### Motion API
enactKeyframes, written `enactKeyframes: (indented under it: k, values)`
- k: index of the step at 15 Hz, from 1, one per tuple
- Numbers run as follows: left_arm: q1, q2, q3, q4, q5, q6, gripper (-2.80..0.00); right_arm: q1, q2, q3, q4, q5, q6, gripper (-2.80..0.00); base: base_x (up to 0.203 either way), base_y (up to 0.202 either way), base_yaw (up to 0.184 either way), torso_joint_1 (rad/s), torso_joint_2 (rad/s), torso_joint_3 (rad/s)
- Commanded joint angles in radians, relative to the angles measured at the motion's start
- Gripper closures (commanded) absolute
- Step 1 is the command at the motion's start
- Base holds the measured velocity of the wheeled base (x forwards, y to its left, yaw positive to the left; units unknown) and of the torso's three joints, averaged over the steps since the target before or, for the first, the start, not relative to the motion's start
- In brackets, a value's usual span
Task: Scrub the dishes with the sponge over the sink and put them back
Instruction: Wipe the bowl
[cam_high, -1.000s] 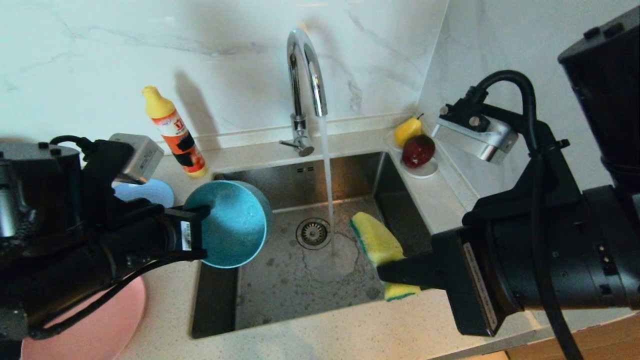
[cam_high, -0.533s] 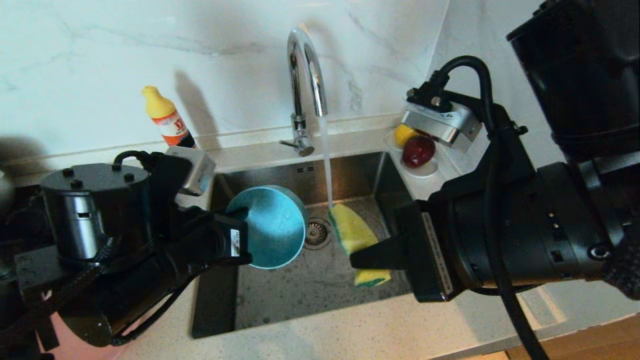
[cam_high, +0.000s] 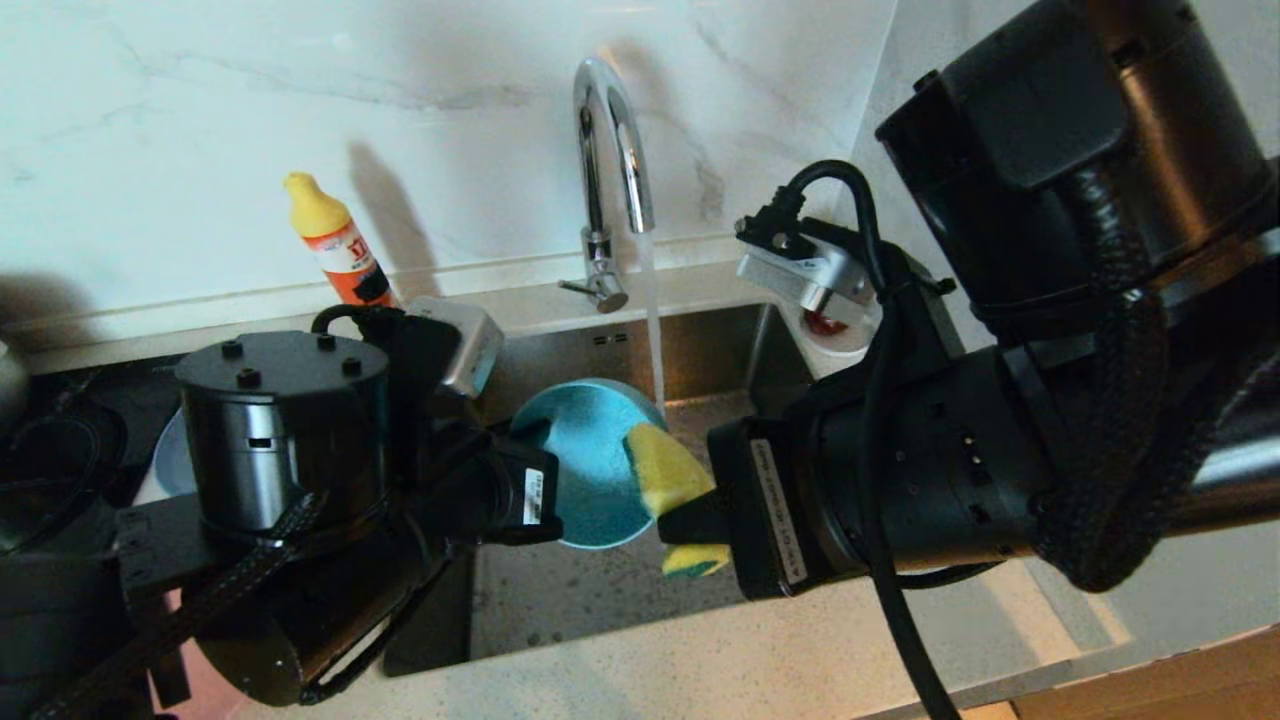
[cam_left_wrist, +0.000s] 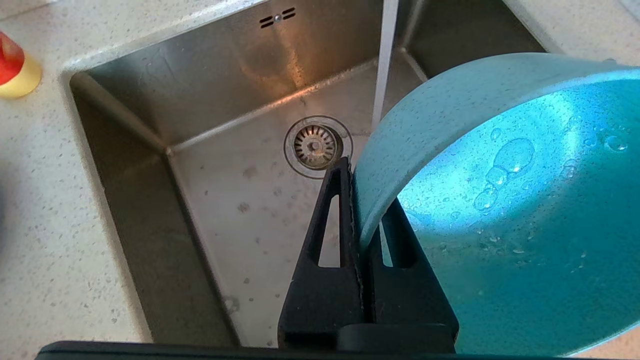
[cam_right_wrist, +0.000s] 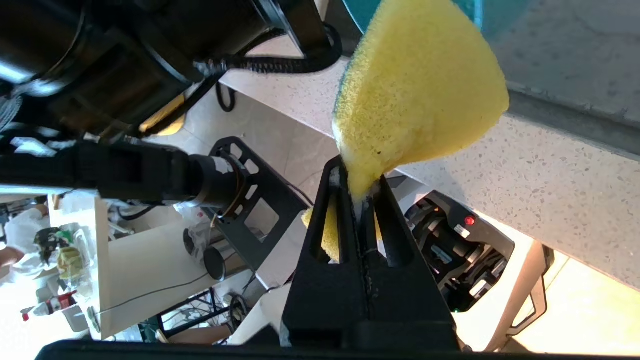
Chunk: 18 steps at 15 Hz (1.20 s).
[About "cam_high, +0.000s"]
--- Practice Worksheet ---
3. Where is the yellow fish-shaped sponge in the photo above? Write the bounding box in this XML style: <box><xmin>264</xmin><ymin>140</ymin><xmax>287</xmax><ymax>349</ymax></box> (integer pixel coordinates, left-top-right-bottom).
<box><xmin>625</xmin><ymin>422</ymin><xmax>731</xmax><ymax>579</ymax></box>

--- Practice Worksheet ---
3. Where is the teal ceramic bowl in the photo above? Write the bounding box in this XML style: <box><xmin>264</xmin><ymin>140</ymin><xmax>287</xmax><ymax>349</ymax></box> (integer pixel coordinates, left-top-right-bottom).
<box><xmin>510</xmin><ymin>378</ymin><xmax>669</xmax><ymax>549</ymax></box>

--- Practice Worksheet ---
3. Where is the yellow orange dish soap bottle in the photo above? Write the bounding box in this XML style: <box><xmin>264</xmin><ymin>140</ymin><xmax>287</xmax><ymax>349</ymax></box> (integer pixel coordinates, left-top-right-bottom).
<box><xmin>284</xmin><ymin>172</ymin><xmax>398</xmax><ymax>309</ymax></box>

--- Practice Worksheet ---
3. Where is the chrome faucet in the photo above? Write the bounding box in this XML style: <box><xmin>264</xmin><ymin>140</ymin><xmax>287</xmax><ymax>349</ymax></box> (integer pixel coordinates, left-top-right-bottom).
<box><xmin>560</xmin><ymin>58</ymin><xmax>657</xmax><ymax>315</ymax></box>

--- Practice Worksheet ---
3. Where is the stainless steel sink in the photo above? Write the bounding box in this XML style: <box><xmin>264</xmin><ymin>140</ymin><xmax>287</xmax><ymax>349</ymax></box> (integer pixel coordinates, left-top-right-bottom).
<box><xmin>385</xmin><ymin>303</ymin><xmax>831</xmax><ymax>676</ymax></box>

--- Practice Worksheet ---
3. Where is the small white dish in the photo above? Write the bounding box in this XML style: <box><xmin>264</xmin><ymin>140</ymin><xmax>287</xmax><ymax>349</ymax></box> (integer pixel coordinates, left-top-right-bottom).
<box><xmin>800</xmin><ymin>300</ymin><xmax>883</xmax><ymax>359</ymax></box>

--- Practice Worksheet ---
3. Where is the running water stream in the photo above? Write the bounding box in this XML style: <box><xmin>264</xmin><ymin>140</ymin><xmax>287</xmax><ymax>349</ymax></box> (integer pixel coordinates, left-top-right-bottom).
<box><xmin>638</xmin><ymin>232</ymin><xmax>669</xmax><ymax>406</ymax></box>

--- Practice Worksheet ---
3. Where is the wooden cabinet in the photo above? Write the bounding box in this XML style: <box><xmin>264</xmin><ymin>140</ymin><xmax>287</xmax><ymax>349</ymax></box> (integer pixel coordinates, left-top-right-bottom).
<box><xmin>1010</xmin><ymin>625</ymin><xmax>1280</xmax><ymax>720</ymax></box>

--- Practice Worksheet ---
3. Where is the blue plastic plate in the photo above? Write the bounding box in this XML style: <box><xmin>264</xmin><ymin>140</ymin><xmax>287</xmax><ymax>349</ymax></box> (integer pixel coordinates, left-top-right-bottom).
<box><xmin>150</xmin><ymin>408</ymin><xmax>196</xmax><ymax>498</ymax></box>

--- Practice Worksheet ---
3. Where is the black induction cooktop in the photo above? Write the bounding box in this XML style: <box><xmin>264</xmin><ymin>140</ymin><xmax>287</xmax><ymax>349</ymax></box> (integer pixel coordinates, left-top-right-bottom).
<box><xmin>0</xmin><ymin>352</ymin><xmax>201</xmax><ymax>561</ymax></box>

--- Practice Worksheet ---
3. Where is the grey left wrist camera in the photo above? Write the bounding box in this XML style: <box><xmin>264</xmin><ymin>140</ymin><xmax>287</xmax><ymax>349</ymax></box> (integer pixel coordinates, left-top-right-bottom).
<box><xmin>405</xmin><ymin>295</ymin><xmax>506</xmax><ymax>399</ymax></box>

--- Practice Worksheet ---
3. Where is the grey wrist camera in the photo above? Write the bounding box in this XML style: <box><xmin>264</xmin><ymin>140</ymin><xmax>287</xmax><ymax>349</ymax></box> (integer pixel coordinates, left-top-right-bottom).
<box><xmin>405</xmin><ymin>295</ymin><xmax>506</xmax><ymax>399</ymax></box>
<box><xmin>736</xmin><ymin>215</ymin><xmax>883</xmax><ymax>329</ymax></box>

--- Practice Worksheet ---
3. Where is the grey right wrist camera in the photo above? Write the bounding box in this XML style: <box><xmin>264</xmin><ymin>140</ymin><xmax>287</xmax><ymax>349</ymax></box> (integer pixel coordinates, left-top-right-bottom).
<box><xmin>736</xmin><ymin>215</ymin><xmax>883</xmax><ymax>329</ymax></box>

